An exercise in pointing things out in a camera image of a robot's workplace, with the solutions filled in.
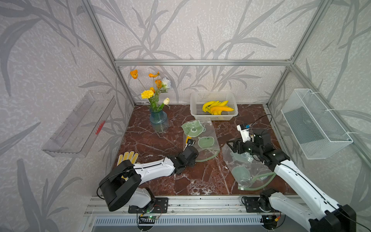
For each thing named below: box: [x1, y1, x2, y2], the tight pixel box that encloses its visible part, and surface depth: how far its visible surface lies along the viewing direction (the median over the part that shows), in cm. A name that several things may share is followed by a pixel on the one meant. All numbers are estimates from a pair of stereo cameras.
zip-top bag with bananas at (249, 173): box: [221, 144, 277, 191], surface depth 80 cm
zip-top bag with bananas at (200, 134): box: [181, 119, 221, 162], surface depth 98 cm
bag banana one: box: [215, 100, 229, 107], surface depth 117 cm
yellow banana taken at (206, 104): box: [202, 101, 215, 113], surface depth 122 cm
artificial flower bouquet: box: [129, 69, 172, 113], surface depth 93 cm
